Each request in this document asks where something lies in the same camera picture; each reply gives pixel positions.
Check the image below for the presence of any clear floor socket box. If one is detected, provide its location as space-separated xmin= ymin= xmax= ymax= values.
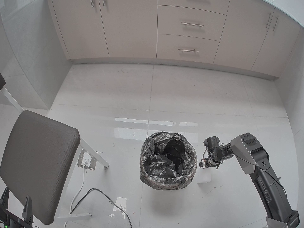
xmin=77 ymin=149 xmax=97 ymax=170

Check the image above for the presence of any grey chair with white legs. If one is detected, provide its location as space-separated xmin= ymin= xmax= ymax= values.
xmin=0 ymin=73 xmax=110 ymax=225

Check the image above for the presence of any white paper piece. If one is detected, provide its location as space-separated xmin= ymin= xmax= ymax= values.
xmin=197 ymin=167 xmax=212 ymax=185

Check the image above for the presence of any beige cabinet with metal handles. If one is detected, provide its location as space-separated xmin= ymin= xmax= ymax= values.
xmin=45 ymin=0 xmax=304 ymax=80

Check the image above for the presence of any black plastic bag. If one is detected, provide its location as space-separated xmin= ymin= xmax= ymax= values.
xmin=140 ymin=132 xmax=198 ymax=190

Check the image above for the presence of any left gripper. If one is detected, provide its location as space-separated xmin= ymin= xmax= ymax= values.
xmin=0 ymin=187 xmax=33 ymax=228

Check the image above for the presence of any white cable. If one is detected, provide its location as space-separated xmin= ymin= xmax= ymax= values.
xmin=71 ymin=168 xmax=86 ymax=214

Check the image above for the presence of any black cable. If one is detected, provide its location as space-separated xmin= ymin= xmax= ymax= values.
xmin=70 ymin=188 xmax=132 ymax=228

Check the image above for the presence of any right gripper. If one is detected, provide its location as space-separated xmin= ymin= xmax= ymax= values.
xmin=199 ymin=157 xmax=215 ymax=169

